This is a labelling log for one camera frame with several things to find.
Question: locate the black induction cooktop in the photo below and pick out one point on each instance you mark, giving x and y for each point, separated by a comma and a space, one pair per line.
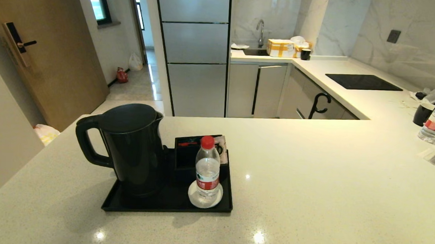
363, 82

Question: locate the grey kitchen base cabinets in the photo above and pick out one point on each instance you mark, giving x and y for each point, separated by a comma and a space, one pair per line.
271, 91

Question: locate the white crumpled tissue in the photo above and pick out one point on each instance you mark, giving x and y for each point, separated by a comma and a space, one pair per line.
433, 97

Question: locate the small black gadget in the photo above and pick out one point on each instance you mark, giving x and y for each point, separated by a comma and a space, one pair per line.
421, 95

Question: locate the silver refrigerator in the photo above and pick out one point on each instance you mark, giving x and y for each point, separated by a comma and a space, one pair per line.
195, 42

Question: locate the black mug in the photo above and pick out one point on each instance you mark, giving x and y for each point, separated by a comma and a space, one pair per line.
422, 115

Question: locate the white tea bag packet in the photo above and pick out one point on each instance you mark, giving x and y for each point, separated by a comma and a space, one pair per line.
222, 148

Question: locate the dark wall socket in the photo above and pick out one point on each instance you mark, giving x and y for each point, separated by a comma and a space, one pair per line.
394, 36

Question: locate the black gold door lock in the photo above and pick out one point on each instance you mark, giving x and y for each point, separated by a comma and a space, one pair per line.
13, 37

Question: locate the white shallow dish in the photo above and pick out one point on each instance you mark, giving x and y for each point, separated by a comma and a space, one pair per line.
240, 46

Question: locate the dark kitchen sink basin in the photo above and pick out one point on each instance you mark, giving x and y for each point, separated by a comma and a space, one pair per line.
256, 52

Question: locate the white crumpled bag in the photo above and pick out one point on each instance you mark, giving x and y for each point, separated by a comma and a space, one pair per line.
298, 39

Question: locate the white round coaster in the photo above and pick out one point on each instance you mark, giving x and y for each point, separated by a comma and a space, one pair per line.
195, 199

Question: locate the narrow dark framed hallway window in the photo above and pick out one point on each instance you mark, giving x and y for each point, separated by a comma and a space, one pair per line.
138, 10

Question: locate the yellow white plastic bag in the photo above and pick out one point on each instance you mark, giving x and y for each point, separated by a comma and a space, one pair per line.
47, 133

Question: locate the large yellow taped carton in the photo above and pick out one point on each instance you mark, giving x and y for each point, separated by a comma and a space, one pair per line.
281, 48

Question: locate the black electric kettle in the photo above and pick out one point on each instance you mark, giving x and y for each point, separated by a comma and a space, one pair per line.
134, 155

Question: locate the red sachet packet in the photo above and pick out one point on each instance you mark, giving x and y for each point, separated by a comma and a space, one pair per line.
187, 144

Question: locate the chrome kitchen faucet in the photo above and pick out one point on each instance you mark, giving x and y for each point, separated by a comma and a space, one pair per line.
261, 35

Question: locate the small black cup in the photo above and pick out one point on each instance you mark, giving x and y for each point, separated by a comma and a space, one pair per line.
306, 54

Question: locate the brown wooden door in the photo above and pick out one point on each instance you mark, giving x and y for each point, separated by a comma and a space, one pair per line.
57, 54

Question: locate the red bag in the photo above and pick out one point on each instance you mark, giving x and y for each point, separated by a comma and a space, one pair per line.
122, 75

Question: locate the white tall cabinet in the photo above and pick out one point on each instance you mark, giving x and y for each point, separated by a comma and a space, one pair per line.
0, 144

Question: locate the black rectangular serving tray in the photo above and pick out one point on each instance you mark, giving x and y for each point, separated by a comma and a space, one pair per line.
161, 204

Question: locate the black compartment organizer box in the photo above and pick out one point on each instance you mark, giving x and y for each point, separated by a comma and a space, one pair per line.
185, 161

